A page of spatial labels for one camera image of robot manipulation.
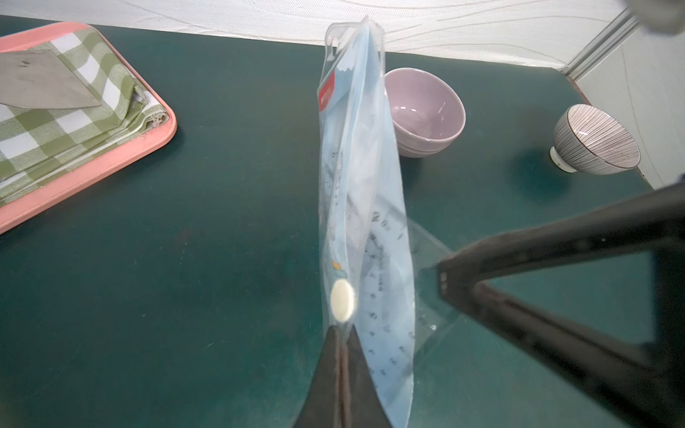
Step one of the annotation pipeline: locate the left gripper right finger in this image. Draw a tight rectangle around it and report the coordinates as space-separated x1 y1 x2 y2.
340 327 392 428

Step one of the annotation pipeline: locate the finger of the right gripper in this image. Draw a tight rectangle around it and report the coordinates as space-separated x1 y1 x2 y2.
437 183 684 427

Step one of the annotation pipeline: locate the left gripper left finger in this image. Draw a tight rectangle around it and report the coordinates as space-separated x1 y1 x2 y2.
294 326 343 428

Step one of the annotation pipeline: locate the clear triangle ruler small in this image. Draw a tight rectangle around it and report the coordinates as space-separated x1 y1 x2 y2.
356 207 458 368

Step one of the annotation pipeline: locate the striped ceramic bowl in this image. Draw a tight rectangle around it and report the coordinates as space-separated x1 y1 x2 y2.
549 105 641 175

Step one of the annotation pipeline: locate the pink bowl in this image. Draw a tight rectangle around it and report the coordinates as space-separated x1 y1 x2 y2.
385 68 467 159

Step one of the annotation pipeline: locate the green checkered cloth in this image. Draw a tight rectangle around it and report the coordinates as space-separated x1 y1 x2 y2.
1 30 169 204

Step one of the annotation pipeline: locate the pink tray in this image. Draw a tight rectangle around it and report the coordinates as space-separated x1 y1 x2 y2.
1 22 178 232

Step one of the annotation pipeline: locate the wooden handled spatula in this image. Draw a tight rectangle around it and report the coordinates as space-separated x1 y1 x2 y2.
1 50 102 110

